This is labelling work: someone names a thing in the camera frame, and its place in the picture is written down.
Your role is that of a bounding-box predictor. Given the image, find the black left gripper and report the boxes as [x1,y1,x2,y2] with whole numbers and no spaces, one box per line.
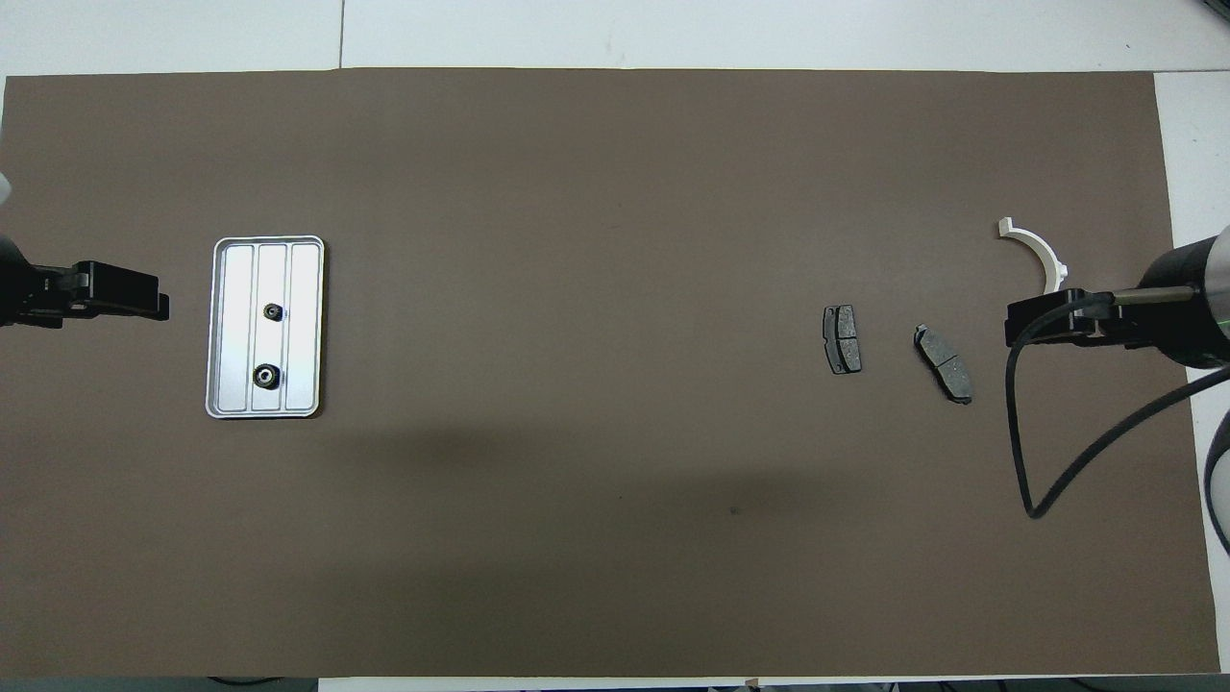
[37,259,171,328]

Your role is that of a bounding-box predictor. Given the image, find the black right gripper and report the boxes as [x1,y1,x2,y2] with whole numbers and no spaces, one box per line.
[1004,286,1120,349]

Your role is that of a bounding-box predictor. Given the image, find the silver metal tray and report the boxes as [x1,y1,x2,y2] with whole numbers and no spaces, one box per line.
[205,235,326,420]

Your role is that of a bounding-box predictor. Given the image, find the elongated dark brake pad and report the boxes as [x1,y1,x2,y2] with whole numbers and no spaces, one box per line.
[913,324,974,406]

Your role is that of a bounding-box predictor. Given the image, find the rectangular dark brake pad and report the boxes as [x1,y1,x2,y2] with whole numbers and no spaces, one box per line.
[823,305,863,376]

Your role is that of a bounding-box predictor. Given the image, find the brown table mat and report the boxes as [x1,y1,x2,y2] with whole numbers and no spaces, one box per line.
[0,67,1221,679]

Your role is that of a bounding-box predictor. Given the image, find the white curved plastic bracket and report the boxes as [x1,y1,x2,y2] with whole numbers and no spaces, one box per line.
[998,218,1070,292]

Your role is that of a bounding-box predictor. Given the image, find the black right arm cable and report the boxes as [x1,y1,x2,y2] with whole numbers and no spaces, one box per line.
[1004,288,1230,521]

